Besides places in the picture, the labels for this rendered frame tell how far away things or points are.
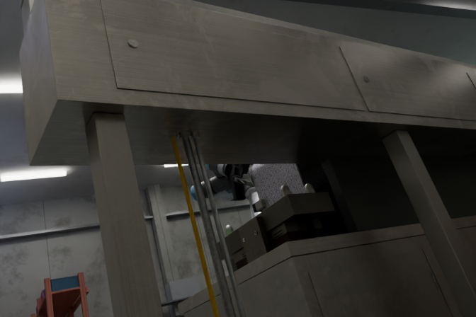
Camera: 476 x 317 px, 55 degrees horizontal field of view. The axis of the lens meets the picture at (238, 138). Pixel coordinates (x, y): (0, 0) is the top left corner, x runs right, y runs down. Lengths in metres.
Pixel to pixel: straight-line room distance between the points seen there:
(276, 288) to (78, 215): 10.36
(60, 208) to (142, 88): 10.65
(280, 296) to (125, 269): 0.57
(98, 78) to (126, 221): 0.27
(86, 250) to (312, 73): 10.22
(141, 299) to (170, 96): 0.39
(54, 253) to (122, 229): 10.38
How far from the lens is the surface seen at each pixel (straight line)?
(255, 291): 1.33
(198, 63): 1.02
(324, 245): 1.28
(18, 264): 11.09
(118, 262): 0.77
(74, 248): 11.22
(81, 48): 0.92
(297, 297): 1.20
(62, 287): 7.91
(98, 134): 0.86
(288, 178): 1.56
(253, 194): 2.33
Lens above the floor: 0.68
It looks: 25 degrees up
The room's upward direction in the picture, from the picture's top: 17 degrees counter-clockwise
